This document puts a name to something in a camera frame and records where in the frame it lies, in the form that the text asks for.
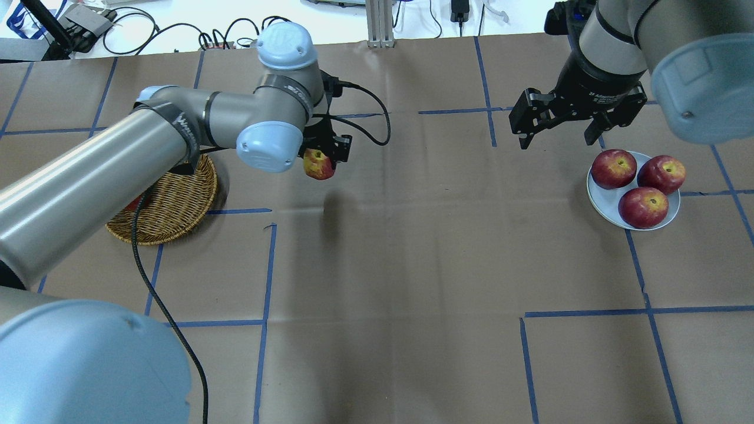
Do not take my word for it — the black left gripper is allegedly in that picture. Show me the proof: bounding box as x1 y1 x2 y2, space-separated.
298 114 353 165

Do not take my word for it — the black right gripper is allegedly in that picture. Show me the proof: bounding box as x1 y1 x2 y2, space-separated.
509 50 648 150

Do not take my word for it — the red yellow carried apple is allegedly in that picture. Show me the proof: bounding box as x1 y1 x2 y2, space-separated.
303 148 336 181

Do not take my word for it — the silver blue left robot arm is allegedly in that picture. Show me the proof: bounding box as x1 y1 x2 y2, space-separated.
2 22 328 423

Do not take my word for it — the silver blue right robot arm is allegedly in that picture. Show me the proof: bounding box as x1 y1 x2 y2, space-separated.
509 1 753 150

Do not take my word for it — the red apple front on plate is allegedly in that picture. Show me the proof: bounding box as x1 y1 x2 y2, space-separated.
590 148 638 190

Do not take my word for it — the red apple on plate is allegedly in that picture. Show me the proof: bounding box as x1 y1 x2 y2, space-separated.
637 155 687 195
617 186 670 229
590 148 638 190

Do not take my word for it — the light blue plate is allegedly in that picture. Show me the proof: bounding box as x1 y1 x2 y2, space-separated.
586 148 686 231

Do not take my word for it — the red apple back on plate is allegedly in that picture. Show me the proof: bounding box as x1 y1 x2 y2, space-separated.
637 155 687 195

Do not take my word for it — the woven wicker basket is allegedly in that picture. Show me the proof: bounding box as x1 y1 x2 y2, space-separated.
135 155 219 245

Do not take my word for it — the red apple in basket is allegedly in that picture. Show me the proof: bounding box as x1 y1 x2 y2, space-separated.
123 194 144 212

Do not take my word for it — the black power adapter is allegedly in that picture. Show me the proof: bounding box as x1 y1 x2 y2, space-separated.
449 0 471 24

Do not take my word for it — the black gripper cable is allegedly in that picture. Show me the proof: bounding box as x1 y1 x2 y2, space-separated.
131 77 392 424

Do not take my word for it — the aluminium frame post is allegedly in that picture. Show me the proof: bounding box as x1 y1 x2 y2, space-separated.
365 0 395 48

